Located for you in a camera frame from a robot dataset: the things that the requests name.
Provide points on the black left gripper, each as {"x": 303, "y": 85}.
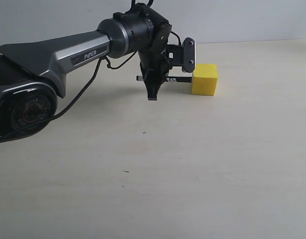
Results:
{"x": 154, "y": 67}

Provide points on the black and white marker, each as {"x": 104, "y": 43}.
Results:
{"x": 175, "y": 79}

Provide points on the yellow foam cube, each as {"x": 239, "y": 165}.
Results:
{"x": 204, "y": 80}

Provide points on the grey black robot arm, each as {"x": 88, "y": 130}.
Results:
{"x": 33, "y": 75}

